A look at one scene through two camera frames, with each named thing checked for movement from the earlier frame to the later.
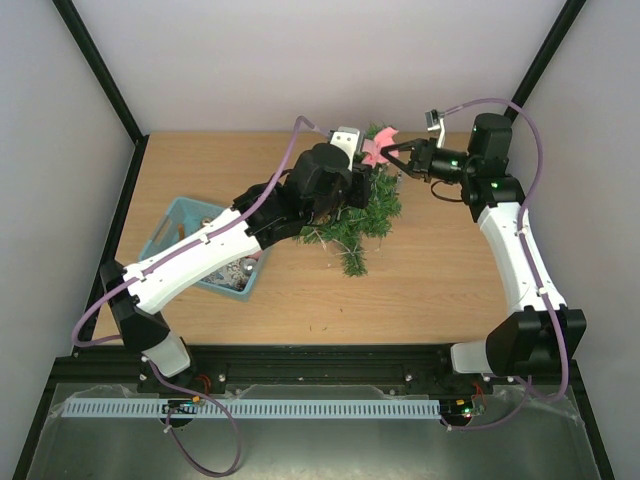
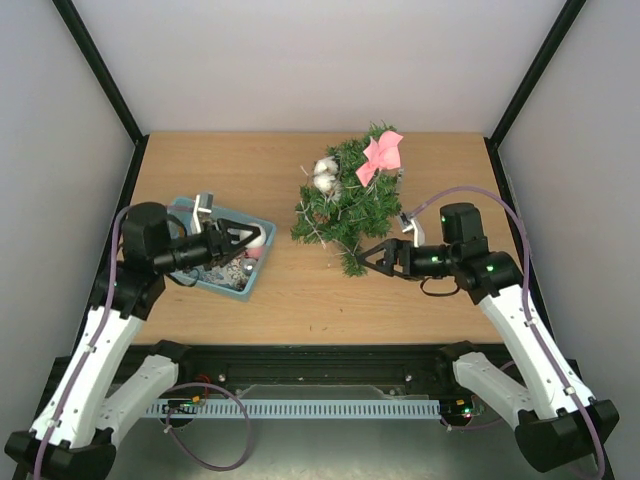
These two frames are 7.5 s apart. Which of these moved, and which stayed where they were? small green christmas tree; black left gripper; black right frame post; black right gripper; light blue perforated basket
Moved: black right gripper; black left gripper
Stayed: small green christmas tree; black right frame post; light blue perforated basket
